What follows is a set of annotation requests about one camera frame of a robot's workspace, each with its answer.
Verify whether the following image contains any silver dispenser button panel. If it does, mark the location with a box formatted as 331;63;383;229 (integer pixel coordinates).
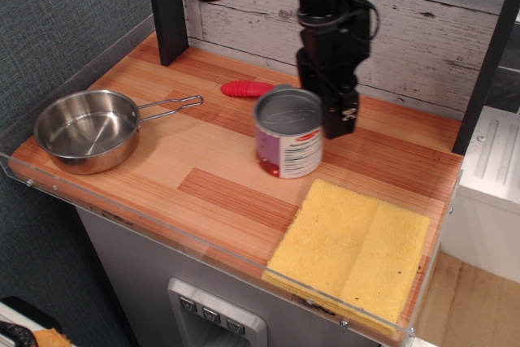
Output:
167;278;268;346

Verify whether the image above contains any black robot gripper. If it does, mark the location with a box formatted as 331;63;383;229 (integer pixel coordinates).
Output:
297;0;372;140

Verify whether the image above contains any orange cloth bottom corner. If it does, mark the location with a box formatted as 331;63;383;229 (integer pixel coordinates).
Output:
33;328;73;347

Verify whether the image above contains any clear acrylic guard rail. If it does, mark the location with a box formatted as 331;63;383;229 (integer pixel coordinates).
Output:
3;142;462;346

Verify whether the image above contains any yellow folded cloth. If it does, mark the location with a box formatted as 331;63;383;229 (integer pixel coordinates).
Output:
262;179;431;335

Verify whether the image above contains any white toy sink unit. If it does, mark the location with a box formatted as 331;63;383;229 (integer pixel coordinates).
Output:
440;107;519;282

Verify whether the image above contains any stainless steel pot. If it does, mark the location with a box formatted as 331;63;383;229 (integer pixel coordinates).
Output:
33;89;205;175

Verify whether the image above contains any grey toy fridge cabinet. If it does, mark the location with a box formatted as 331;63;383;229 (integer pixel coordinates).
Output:
78;208;377;346

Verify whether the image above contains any black vertical post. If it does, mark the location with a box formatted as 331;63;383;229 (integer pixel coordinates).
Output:
150;0;189;66
452;0;519;156

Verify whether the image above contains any toy tin can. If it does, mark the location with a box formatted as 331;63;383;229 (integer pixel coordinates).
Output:
253;85;323;179

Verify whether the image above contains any black vertical post left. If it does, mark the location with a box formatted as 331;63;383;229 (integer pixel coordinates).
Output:
150;0;189;66

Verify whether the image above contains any black vertical post right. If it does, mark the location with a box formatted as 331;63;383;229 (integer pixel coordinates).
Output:
452;0;519;156

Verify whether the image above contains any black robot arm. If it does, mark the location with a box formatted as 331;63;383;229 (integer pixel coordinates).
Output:
297;0;379;139

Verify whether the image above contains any red handled metal spoon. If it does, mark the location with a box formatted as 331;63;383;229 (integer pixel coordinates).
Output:
220;80;275;98

